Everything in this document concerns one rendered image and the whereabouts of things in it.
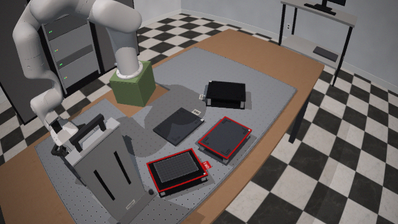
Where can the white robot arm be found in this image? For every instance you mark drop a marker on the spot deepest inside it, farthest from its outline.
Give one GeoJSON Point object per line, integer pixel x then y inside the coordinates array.
{"type": "Point", "coordinates": [120, 22]}

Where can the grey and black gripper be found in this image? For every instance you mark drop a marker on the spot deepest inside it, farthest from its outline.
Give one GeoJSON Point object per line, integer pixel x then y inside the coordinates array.
{"type": "Point", "coordinates": [68, 130]}

